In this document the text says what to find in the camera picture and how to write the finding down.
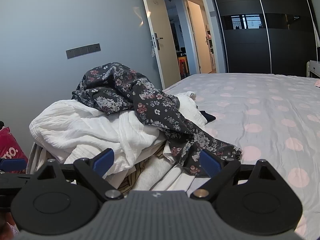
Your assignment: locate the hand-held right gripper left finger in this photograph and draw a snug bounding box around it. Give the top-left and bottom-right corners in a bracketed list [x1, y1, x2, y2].
[32, 148, 124, 202]

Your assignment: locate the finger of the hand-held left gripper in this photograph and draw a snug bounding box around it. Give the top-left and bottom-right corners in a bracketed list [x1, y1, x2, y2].
[0, 158, 34, 208]

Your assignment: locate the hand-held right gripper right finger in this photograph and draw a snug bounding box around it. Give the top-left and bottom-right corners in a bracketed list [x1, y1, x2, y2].
[190, 149, 282, 200]

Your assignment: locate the dark floral garment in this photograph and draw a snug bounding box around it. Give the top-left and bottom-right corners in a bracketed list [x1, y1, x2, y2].
[71, 62, 242, 175]

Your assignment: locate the red plastic bag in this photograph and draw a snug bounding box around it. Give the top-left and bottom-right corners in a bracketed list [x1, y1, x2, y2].
[0, 127, 28, 173]

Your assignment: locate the beige cloth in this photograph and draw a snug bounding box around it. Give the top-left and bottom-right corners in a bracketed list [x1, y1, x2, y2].
[26, 142, 50, 174]

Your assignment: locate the brown striped cloth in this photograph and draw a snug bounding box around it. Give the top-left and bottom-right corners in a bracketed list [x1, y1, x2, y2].
[117, 150, 170, 198]

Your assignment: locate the white crinkled garment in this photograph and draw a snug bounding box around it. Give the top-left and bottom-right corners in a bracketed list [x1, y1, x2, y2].
[29, 99, 170, 178]

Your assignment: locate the navy cloth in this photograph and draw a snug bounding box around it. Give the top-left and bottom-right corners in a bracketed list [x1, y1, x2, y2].
[199, 110, 216, 124]

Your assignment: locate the white folded towel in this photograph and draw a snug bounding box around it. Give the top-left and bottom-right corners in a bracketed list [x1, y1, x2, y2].
[132, 155, 198, 192]

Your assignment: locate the white cotton garment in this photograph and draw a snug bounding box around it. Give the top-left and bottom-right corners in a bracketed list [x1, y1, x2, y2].
[175, 91, 208, 125]

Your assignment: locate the bed with pink-dotted sheet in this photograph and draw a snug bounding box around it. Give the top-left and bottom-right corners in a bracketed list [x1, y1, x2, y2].
[162, 73, 320, 240]

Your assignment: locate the black sliding wardrobe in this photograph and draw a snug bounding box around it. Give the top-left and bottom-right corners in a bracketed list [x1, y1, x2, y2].
[209, 0, 320, 77]

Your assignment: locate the cream hallway door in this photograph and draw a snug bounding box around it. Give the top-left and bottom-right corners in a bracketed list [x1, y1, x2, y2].
[186, 0, 213, 74]

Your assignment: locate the white nightstand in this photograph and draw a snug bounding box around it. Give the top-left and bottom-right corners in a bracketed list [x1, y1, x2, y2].
[307, 60, 320, 79]

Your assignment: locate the cream bedroom door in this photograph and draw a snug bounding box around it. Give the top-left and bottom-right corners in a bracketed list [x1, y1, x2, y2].
[138, 0, 181, 90]

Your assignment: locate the grey wall switch panel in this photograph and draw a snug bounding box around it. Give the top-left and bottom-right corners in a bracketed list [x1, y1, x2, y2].
[66, 43, 101, 60]

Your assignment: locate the metal door handle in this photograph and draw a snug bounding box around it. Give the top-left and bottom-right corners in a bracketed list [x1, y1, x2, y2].
[150, 33, 164, 50]

